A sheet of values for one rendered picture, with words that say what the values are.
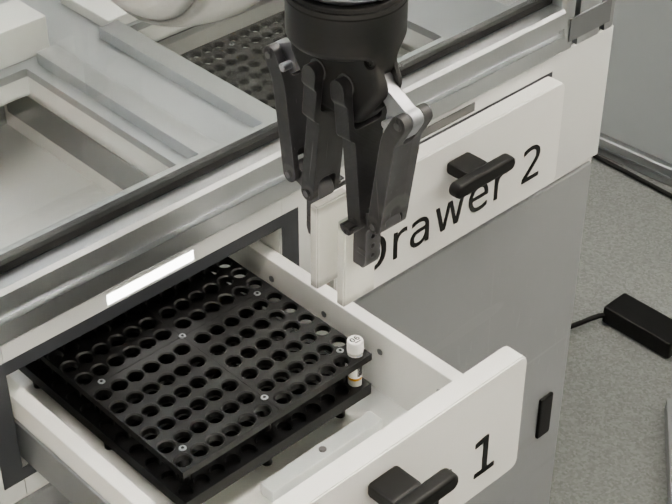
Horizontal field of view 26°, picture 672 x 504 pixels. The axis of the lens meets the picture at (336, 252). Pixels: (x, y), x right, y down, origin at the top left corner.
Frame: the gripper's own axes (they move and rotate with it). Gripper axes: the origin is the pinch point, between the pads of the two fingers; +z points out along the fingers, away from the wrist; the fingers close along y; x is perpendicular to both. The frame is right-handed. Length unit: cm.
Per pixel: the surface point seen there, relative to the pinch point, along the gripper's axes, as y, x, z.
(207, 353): 7.3, 6.6, 10.3
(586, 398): 40, -94, 101
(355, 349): -0.5, -1.0, 9.4
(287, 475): -2.2, 7.2, 15.4
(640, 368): 39, -106, 101
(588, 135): 13, -46, 17
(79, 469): 5.7, 19.3, 12.3
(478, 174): 8.4, -23.9, 9.1
